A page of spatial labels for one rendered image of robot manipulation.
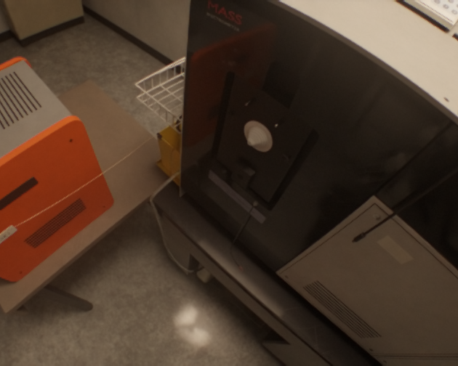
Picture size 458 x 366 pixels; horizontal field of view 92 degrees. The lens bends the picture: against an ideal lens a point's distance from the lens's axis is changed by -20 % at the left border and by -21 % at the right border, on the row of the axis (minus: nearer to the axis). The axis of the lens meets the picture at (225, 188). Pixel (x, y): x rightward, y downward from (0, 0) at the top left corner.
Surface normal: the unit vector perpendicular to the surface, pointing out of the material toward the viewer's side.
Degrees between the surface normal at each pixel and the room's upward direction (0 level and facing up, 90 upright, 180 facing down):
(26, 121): 0
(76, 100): 0
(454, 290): 90
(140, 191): 0
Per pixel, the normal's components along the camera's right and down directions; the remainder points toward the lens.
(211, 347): 0.15, -0.50
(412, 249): -0.66, 0.58
